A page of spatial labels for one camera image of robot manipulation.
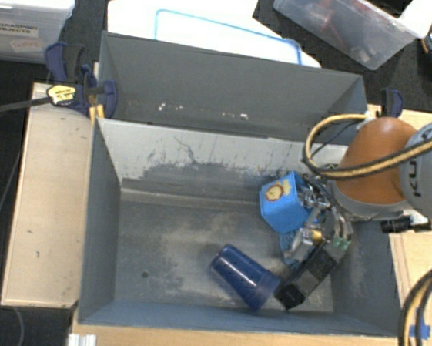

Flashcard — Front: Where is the pale wood board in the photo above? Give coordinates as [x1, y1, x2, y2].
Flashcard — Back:
[0, 80, 105, 314]

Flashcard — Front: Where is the grey metal bin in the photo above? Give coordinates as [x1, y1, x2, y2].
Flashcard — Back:
[68, 31, 432, 346]

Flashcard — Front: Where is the blue cube with lion print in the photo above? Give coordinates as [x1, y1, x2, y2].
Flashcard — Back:
[255, 166, 316, 238]

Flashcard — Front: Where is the dark blue plastic cup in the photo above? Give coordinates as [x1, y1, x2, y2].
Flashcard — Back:
[206, 241, 286, 315]

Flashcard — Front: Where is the black cylinder on white bracket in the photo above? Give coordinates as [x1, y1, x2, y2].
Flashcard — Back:
[380, 209, 432, 239]

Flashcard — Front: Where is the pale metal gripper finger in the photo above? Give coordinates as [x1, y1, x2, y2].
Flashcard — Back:
[283, 226, 313, 267]
[298, 183, 318, 211]

